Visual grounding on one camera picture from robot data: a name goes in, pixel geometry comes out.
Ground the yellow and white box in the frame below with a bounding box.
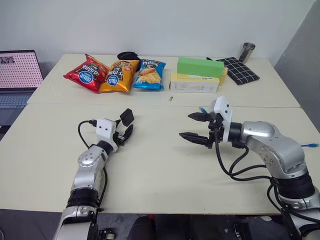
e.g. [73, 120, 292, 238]
[169, 67, 229, 94]

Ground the orange chip bag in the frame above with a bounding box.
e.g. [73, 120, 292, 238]
[99, 59, 141, 94]

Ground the red chip bag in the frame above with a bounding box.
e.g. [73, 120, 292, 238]
[63, 53, 110, 95]

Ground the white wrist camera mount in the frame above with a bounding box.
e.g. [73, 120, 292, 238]
[95, 118, 119, 154]
[211, 96, 234, 144]

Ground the metal cup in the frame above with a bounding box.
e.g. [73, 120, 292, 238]
[238, 42, 257, 64]

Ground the grey laptop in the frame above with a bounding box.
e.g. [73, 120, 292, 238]
[0, 49, 44, 129]

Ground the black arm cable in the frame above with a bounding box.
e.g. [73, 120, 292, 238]
[213, 139, 286, 216]
[77, 119, 109, 213]

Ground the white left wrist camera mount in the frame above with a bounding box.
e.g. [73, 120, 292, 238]
[95, 118, 119, 154]

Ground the blue chip bag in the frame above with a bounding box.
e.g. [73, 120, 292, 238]
[132, 58, 167, 92]

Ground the round black object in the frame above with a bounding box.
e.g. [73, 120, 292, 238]
[117, 51, 140, 62]

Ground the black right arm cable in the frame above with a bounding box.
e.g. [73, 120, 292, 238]
[213, 139, 286, 216]

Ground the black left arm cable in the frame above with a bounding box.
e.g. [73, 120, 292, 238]
[77, 119, 109, 213]

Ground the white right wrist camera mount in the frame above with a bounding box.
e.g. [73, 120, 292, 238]
[211, 96, 234, 144]

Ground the small black box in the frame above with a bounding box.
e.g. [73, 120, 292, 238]
[119, 108, 136, 126]

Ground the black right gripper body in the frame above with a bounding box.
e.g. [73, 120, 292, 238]
[207, 112, 226, 150]

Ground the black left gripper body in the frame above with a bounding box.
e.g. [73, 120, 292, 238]
[112, 129, 128, 148]

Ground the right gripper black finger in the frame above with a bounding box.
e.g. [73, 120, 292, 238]
[187, 112, 213, 123]
[178, 131, 211, 149]

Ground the green box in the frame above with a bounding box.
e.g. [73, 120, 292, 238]
[176, 56, 225, 79]

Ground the black white checked pouch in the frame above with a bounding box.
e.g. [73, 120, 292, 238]
[215, 56, 261, 87]

